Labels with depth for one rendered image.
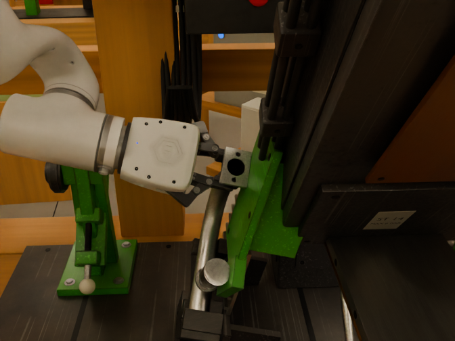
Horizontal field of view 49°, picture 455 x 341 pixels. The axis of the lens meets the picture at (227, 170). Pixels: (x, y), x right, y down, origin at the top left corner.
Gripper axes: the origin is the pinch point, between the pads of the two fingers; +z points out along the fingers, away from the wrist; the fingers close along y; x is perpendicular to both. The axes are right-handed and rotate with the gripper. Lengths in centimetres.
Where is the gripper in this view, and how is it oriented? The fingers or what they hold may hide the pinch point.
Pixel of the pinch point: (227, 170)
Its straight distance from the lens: 73.4
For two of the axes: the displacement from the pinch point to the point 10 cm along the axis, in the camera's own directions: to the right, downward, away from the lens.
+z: 9.6, 2.1, 1.7
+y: 1.5, -9.4, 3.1
